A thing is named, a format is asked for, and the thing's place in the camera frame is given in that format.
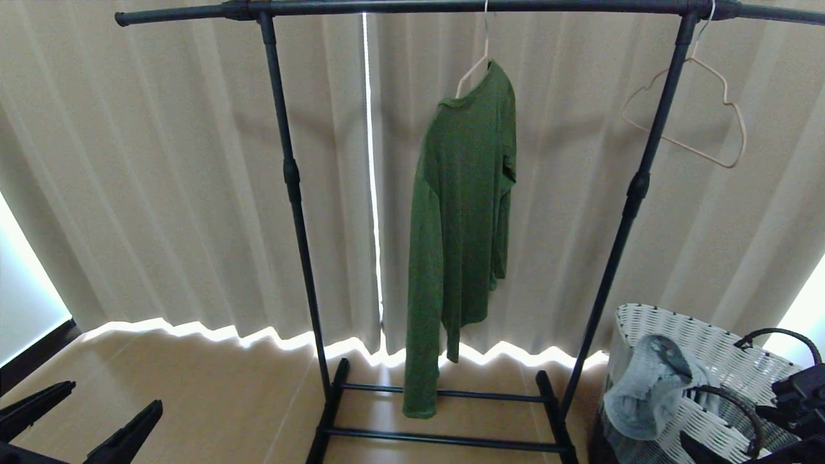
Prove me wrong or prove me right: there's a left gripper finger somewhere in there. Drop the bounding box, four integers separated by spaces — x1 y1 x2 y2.
0 380 77 442
84 400 164 464

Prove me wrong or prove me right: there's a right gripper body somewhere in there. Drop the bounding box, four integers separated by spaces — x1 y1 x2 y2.
741 433 825 464

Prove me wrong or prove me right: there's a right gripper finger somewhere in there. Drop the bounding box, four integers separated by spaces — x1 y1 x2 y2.
755 403 813 429
680 430 735 464

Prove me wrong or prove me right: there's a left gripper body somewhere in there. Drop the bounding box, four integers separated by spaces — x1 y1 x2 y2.
0 441 65 464

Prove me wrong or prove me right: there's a pale grey garment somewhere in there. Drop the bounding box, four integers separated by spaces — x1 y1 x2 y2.
603 334 719 442

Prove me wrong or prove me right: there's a green long-sleeved shirt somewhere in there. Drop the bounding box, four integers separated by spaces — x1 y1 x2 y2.
403 59 518 420

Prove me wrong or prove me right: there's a pink clothes hanger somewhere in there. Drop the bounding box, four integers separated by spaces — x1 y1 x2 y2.
455 0 490 99
622 0 747 169

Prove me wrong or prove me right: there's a white laundry basket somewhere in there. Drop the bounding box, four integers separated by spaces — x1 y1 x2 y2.
588 303 824 464

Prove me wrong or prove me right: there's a black clothes rack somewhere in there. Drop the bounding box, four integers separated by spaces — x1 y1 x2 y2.
115 0 825 464

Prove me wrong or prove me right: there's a beige curtain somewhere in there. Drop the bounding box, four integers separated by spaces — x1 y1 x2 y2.
0 0 825 362

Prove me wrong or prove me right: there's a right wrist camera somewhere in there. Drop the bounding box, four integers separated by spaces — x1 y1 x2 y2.
772 364 825 416

